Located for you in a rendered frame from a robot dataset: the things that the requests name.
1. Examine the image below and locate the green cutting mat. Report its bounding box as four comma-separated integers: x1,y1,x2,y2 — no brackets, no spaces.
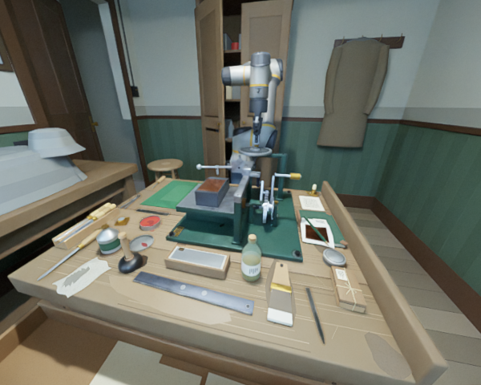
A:
139,178,202,210

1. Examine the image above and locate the khaki work coat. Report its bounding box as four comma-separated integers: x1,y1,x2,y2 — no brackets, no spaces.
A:
316,36,390,149

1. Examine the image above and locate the green folder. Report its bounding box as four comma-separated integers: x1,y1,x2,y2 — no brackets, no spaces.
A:
297,209,348,250

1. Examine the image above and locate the long wooden tool tray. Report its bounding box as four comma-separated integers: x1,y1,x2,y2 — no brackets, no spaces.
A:
51,208,117,250

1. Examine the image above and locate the black dabber with wooden handle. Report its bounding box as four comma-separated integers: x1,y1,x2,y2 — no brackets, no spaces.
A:
117,231,148,275

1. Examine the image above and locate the tall wooden cupboard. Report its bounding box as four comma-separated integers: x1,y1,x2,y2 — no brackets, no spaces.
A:
193,0,295,170

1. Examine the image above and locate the wooden-handled steel file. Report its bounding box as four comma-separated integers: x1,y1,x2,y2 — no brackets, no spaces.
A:
36,228,110,282

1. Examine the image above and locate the dark brown door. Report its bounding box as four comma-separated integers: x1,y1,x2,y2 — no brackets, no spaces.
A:
0,0,106,162

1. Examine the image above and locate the green ruling machine body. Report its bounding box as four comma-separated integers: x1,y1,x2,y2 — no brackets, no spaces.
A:
166,152,305,264

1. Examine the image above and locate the white written paper sheet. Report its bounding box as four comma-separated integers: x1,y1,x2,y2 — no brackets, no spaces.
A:
297,194,326,213

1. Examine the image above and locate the corked glass bottle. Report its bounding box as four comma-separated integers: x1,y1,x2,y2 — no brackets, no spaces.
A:
240,233,263,283

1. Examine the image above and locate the dark steel needle tool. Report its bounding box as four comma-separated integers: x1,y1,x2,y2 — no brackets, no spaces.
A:
305,286,326,345

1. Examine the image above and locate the grey carrier with copper plate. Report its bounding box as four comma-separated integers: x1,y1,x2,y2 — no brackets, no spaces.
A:
194,176,231,209

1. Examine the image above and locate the white feed stop lever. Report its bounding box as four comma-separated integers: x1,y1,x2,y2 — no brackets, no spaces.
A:
259,189,281,226

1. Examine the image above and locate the cream-handled chisel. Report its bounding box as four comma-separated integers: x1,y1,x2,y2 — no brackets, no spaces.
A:
85,202,113,221
88,203,118,224

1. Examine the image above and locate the white and green tin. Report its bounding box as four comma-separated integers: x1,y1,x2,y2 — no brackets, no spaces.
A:
95,227,123,256

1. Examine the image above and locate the white card with copper plate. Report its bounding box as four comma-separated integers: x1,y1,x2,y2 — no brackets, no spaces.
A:
299,222,336,245

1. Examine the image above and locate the round tin of red paste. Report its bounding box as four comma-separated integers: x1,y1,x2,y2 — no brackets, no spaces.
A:
139,214,163,232

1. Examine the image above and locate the round wooden stool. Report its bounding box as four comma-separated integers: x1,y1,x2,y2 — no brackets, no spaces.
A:
146,157,184,182

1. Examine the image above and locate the grey tin lid red smear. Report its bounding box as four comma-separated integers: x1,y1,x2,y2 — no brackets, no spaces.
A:
128,234,155,253

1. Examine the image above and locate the wooden workbench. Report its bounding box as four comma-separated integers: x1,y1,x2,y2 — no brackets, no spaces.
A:
0,176,449,385

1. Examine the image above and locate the grey round handwheel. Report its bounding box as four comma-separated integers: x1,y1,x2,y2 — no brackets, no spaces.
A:
240,146,273,159

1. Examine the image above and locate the dark steel ruler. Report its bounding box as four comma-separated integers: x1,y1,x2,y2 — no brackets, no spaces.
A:
132,270,255,316

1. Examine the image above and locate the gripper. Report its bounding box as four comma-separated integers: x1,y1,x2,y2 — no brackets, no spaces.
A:
250,97,266,148

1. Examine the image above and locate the green pencil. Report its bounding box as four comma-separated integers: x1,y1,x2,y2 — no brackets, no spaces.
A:
301,216,331,245

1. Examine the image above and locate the wooden block with brass band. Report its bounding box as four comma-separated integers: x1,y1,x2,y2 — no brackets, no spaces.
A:
265,259,297,327

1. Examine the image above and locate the grey whetstone in wooden box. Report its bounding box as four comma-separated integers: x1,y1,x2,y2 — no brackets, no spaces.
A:
164,244,231,281

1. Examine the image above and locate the brown parcel tied with string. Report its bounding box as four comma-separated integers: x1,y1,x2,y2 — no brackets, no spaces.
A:
329,265,367,314

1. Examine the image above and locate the white rag with grey smear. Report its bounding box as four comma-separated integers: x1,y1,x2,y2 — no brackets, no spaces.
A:
51,256,113,299

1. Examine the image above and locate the white dust cover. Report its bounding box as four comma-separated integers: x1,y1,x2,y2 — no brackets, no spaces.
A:
0,144,89,222

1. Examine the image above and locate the round grey tin lid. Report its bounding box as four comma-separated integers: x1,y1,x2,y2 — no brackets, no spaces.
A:
321,247,347,268

